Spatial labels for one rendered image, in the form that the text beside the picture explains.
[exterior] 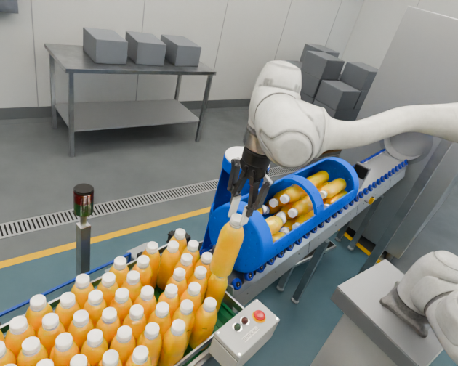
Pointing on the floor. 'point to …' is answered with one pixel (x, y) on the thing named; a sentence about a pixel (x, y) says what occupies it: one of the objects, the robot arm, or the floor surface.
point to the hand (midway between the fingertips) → (240, 210)
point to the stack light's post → (83, 248)
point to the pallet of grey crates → (334, 82)
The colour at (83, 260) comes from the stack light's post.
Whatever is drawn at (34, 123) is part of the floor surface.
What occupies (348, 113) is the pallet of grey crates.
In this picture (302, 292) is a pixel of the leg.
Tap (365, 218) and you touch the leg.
